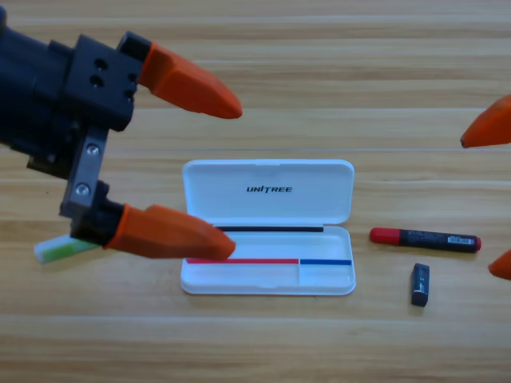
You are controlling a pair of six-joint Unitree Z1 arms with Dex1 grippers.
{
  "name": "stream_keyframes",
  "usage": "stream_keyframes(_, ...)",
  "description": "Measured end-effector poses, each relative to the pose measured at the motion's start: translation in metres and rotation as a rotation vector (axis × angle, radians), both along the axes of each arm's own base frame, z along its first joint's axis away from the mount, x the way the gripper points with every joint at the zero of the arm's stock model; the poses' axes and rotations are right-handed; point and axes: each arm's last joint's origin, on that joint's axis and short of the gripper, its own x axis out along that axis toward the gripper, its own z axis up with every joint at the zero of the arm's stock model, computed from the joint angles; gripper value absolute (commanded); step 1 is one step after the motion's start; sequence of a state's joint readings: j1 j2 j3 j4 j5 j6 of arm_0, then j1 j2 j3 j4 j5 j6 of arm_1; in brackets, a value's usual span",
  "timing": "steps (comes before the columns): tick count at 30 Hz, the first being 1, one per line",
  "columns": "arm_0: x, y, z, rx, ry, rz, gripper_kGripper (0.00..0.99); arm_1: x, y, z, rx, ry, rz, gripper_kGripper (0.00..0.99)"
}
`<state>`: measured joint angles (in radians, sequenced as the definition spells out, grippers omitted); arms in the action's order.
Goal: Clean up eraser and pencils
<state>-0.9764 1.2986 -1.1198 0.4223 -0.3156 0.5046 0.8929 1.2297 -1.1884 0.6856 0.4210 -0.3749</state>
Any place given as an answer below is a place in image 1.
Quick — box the green and white pen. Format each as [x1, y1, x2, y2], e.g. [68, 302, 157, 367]
[33, 233, 103, 264]

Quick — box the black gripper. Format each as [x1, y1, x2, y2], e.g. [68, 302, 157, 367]
[0, 7, 141, 219]

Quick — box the white Unitree pencil case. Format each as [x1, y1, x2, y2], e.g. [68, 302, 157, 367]
[180, 159, 356, 296]

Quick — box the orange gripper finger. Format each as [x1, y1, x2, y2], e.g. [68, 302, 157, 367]
[116, 32, 244, 120]
[487, 249, 511, 281]
[459, 94, 511, 149]
[69, 181, 237, 261]

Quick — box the red and black marker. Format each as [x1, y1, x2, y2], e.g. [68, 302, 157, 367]
[369, 227, 482, 254]

